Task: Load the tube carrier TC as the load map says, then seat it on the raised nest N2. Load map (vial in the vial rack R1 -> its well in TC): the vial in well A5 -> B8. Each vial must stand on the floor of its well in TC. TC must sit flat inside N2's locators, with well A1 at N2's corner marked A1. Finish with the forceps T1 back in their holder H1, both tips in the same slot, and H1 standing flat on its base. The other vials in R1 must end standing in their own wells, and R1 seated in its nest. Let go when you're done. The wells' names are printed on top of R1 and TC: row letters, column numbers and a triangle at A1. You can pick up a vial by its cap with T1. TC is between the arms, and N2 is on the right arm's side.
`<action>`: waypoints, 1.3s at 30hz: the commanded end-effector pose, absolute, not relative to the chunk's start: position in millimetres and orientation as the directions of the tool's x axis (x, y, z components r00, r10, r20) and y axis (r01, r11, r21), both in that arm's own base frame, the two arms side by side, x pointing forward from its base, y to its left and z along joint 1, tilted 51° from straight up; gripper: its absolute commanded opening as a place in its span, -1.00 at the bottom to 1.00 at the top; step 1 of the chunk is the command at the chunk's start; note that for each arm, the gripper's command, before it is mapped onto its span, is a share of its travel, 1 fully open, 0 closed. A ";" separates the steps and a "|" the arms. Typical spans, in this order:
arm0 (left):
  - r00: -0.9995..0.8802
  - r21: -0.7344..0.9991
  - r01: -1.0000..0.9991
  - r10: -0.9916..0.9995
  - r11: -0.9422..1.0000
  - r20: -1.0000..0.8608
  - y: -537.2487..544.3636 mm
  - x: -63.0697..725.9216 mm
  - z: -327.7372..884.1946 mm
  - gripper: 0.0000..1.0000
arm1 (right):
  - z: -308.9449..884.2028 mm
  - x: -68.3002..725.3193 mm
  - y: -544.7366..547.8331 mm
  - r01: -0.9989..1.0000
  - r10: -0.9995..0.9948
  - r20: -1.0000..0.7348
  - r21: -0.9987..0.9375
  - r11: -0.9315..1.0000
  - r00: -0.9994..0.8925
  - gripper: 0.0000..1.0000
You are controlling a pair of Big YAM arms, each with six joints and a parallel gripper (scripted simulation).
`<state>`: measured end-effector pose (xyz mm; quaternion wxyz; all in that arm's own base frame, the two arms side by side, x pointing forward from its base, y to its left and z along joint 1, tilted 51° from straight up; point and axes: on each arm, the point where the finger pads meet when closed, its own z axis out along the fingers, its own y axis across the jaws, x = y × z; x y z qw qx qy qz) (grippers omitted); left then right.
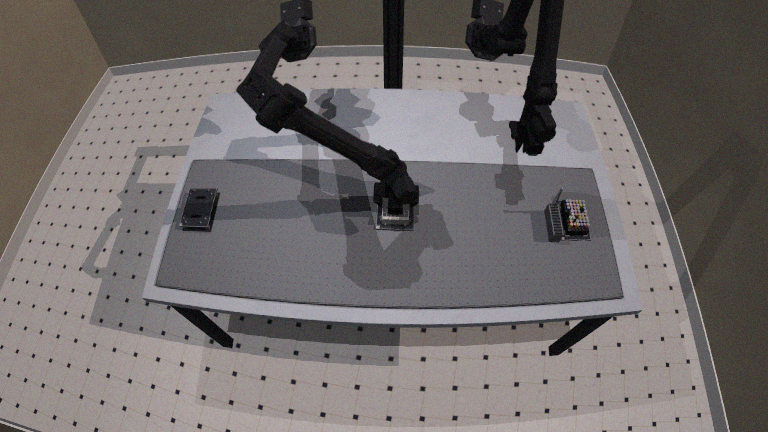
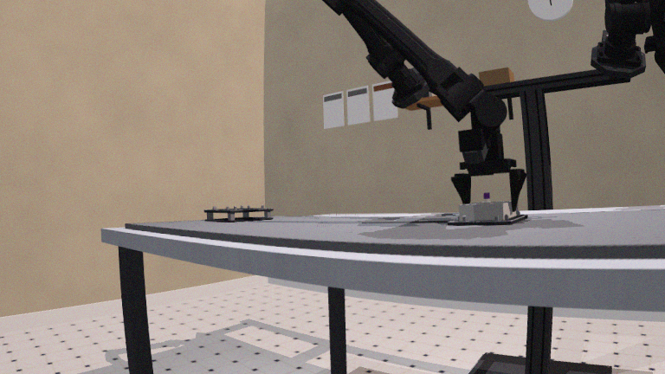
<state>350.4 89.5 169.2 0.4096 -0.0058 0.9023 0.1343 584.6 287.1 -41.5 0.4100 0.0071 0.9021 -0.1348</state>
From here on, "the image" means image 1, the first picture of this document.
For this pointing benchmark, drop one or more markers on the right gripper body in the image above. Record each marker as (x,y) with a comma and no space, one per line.
(379,190)

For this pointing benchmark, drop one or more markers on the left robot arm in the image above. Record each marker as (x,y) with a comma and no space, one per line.
(509,37)

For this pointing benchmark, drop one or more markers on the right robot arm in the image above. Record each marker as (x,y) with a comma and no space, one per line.
(272,101)

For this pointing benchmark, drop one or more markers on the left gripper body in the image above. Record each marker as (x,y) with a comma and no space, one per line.
(513,126)

